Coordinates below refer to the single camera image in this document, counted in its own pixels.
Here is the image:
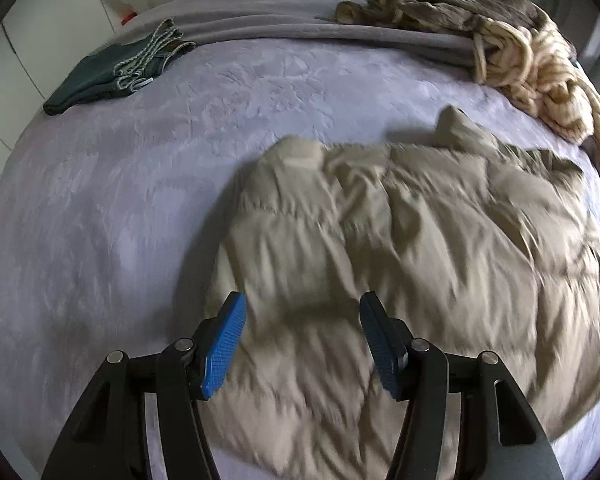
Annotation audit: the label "dark folded jeans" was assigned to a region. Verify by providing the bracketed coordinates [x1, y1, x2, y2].
[43, 18, 199, 117]

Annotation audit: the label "lavender bed cover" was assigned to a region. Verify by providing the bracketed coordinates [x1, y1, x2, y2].
[0, 37, 600, 480]

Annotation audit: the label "beige puffer jacket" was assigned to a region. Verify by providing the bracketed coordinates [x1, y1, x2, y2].
[202, 105, 600, 480]

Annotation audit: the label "cream striped sweater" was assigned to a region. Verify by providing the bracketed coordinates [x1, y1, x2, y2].
[472, 15, 600, 170]

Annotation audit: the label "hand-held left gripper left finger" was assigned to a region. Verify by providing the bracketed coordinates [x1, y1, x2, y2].
[40, 291, 249, 480]

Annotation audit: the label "white wardrobe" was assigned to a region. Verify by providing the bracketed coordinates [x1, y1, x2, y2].
[0, 0, 127, 161]

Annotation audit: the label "grey fleece blanket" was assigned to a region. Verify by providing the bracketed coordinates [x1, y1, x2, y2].
[92, 0, 486, 70]

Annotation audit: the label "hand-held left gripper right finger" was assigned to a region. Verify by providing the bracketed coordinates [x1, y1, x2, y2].
[358, 291, 577, 480]

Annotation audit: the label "brown quilted garment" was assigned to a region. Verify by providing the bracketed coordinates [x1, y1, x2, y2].
[336, 0, 556, 47]

